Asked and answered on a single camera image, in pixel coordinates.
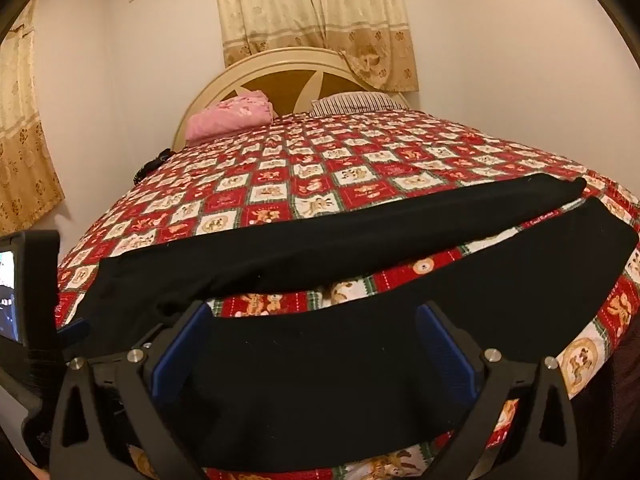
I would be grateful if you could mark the pink folded blanket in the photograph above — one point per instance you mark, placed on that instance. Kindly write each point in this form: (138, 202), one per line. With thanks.
(227, 117)

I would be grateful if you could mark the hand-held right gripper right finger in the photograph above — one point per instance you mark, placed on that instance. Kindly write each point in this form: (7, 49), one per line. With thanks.
(445, 347)

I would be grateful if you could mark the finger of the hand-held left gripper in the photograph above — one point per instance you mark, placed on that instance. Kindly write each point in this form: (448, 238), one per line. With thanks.
(75, 331)

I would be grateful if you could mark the cream floral window curtain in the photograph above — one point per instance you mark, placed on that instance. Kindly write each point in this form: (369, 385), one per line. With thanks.
(310, 10)

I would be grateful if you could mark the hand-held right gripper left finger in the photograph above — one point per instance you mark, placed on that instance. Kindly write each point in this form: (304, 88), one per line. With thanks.
(182, 347)

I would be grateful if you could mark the golden floral long curtain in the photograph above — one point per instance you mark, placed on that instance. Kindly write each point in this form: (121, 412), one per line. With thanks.
(22, 150)

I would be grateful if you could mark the cream wooden headboard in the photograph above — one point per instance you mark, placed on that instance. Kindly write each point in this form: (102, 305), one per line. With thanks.
(280, 77)

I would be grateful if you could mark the black pants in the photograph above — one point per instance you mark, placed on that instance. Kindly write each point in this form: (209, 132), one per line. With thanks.
(320, 340)

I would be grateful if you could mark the red checkered printed bedspread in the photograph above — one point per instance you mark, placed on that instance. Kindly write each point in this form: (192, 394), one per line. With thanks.
(325, 165)

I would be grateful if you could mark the dark bedside object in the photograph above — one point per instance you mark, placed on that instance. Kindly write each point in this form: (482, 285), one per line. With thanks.
(150, 165)

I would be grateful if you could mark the striped pillow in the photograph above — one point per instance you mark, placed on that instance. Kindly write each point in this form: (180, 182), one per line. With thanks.
(357, 102)

